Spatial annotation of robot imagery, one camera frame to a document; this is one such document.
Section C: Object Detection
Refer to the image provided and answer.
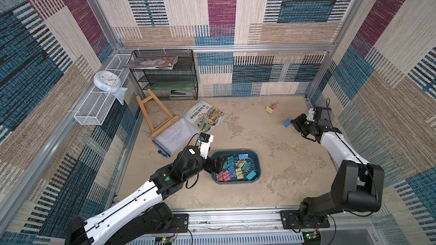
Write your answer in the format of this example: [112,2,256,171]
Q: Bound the blue binder clip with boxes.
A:
[238,154,249,159]
[229,169,237,178]
[282,119,292,128]

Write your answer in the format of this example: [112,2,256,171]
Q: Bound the teal binder clip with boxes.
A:
[227,156,235,168]
[242,162,253,172]

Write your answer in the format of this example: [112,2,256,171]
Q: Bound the yellow binder clip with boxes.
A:
[266,107,274,114]
[235,168,244,180]

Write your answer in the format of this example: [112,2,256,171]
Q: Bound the blue binder clip top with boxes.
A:
[238,154,249,159]

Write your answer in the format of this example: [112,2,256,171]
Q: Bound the yellow binder clip top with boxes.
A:
[266,107,274,114]

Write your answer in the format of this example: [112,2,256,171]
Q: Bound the teal binder clip lone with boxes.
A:
[246,170,257,180]

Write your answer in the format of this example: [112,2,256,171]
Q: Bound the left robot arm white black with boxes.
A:
[65,145,227,245]

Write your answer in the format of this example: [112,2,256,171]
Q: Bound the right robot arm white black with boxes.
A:
[291,113,384,228]

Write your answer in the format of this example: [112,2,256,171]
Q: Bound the teal plastic storage box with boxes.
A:
[211,149,261,184]

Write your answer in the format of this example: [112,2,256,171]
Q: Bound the clear mesh document pouch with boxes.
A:
[152,118,199,157]

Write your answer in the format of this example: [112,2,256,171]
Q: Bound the colourful Chinese history picture book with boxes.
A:
[183,100,227,133]

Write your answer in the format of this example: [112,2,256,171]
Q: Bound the wooden tabletop easel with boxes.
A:
[136,89,179,138]

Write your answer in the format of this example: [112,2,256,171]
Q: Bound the black stapler on shelf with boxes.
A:
[170,90,194,96]

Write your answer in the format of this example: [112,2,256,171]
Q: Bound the black mesh shelf rack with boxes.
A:
[130,49,199,100]

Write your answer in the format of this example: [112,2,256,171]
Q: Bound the magazine on rack top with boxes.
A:
[123,56,178,70]

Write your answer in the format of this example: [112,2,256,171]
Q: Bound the white round clock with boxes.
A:
[93,70,121,93]

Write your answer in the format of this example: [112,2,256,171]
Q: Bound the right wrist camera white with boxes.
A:
[307,107,332,121]

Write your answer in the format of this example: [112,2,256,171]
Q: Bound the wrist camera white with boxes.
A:
[307,107,332,121]
[198,132,214,159]

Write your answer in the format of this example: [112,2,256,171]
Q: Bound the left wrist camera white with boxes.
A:
[198,132,214,159]

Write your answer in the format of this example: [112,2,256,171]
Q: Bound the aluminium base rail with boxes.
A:
[142,206,328,245]

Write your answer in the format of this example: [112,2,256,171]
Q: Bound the white wire wall basket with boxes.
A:
[74,54,131,125]

